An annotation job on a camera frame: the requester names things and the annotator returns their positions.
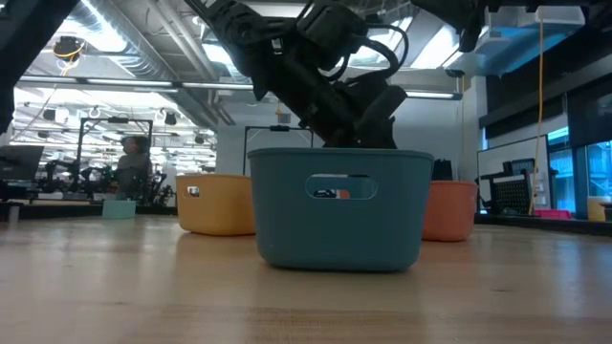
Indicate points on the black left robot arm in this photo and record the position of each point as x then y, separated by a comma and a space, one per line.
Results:
258, 43

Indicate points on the white ceiling box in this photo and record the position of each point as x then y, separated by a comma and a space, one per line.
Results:
502, 43

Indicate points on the long fluorescent light tube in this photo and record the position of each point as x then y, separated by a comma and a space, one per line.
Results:
129, 82
432, 95

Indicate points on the orange plastic bin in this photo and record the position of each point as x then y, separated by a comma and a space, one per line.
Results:
449, 210

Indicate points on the blue plastic bin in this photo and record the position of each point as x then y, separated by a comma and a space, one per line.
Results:
287, 229

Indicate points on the yellow plastic bin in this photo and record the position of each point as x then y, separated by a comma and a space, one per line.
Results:
215, 210

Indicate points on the red fabric item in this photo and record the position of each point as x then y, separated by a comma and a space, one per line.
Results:
552, 214

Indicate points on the person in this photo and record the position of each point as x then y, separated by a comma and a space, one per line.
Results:
133, 167

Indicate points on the yellow container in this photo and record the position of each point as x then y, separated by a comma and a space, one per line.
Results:
596, 209

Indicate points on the teal plastic building block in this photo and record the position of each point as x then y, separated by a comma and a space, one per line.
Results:
119, 210

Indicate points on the black background robot arms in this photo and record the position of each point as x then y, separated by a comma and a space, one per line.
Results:
76, 179

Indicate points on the black computer monitor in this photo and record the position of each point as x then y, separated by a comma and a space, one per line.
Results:
19, 162

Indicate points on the black background rig frame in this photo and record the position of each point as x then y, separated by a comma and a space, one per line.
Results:
277, 128
115, 120

